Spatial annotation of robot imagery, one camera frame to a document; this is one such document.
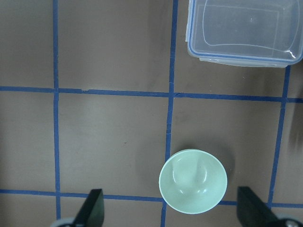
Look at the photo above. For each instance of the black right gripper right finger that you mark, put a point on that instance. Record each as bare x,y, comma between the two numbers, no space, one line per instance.
252,211

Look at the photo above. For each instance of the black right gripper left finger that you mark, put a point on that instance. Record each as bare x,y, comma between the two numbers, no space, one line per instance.
91,213

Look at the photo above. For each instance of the green bowl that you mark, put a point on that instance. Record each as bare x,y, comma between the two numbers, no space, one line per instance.
192,181

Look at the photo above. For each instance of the clear plastic food container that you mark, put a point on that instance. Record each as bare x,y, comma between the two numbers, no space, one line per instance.
246,33

